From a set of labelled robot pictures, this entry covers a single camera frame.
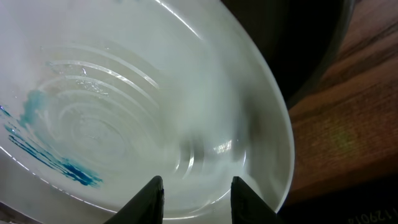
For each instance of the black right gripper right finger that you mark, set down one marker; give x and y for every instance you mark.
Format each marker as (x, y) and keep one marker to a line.
(247, 207)

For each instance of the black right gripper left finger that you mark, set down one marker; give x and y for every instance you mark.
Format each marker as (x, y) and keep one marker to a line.
(146, 207)

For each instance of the white plate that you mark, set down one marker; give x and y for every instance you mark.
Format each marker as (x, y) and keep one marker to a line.
(98, 97)

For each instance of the dark brown serving tray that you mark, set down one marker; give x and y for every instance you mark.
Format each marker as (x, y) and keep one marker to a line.
(297, 38)

